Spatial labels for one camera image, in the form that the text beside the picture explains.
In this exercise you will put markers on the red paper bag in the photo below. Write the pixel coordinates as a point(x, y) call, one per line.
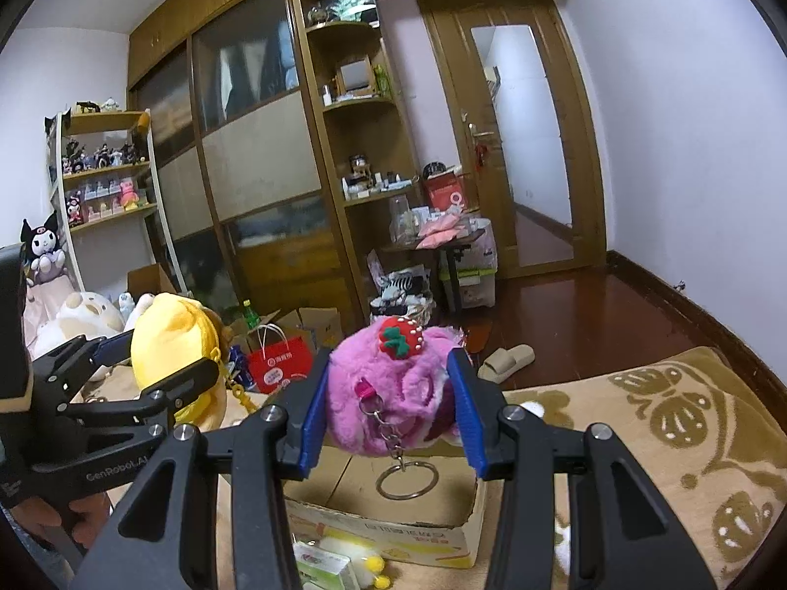
point(283, 369)

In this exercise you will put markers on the wooden corner shelf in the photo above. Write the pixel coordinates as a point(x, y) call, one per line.
point(369, 129)

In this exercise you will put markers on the green plastic bottle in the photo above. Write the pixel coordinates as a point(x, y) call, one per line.
point(249, 316)

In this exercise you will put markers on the person's left hand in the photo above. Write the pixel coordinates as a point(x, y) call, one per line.
point(37, 519)

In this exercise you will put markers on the large cream bear plush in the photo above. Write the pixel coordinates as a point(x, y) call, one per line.
point(86, 316)

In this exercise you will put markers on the white frame display rack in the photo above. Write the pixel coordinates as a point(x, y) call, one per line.
point(154, 184)

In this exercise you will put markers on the pink plush figure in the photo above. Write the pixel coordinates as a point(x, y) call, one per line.
point(130, 193)

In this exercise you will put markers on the row of boxed figures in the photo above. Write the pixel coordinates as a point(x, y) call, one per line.
point(101, 200)

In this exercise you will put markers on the red door ornament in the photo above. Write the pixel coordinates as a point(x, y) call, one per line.
point(481, 157)

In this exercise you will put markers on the beige slipper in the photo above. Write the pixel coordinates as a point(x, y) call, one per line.
point(504, 362)

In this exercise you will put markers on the beige floral blanket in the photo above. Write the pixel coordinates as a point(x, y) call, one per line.
point(615, 442)

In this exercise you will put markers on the printed cardboard box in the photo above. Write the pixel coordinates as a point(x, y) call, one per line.
point(430, 534)

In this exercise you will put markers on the black white striped plush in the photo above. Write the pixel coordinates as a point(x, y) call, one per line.
point(403, 286)

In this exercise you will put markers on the wooden door with glass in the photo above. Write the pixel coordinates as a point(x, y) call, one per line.
point(572, 135)

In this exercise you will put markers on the small framed mirror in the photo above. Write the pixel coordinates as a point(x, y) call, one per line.
point(353, 74)

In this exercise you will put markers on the row of small figurines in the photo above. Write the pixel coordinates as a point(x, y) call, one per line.
point(104, 157)

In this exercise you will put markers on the white haired plush doll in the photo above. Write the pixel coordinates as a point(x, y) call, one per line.
point(132, 307)

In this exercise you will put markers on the pink packets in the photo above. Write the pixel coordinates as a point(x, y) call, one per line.
point(439, 227)

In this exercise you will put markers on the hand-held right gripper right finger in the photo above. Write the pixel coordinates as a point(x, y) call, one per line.
point(472, 424)

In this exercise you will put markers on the small white yellow plush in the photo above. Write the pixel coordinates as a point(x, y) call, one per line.
point(369, 565)

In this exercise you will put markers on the translucent storage bin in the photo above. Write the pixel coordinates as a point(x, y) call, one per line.
point(479, 283)

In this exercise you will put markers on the red box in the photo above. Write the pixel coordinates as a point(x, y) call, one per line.
point(446, 193)

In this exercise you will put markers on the clear plastic container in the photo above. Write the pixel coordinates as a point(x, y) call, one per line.
point(403, 221)

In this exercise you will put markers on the group of small bottles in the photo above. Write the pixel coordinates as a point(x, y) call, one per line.
point(375, 181)

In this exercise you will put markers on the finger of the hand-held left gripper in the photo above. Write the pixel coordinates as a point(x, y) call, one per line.
point(178, 381)
point(114, 347)

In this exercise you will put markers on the dark animal figurine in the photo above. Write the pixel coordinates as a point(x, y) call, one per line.
point(86, 107)

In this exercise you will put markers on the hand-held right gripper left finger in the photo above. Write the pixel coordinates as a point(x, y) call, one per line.
point(315, 424)

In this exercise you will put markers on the small dark side table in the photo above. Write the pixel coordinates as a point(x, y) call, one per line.
point(452, 252)

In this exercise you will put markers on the yellow plush toy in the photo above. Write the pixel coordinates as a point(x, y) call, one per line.
point(166, 344)

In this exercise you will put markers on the wooden sliding door wardrobe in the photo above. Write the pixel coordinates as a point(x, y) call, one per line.
point(246, 153)

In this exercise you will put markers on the blue packet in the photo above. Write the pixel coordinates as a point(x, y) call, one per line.
point(240, 369)

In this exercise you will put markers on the open brown cardboard box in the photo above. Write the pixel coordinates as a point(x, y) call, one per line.
point(150, 279)

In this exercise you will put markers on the black white bunny plush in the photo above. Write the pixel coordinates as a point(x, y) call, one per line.
point(43, 252)

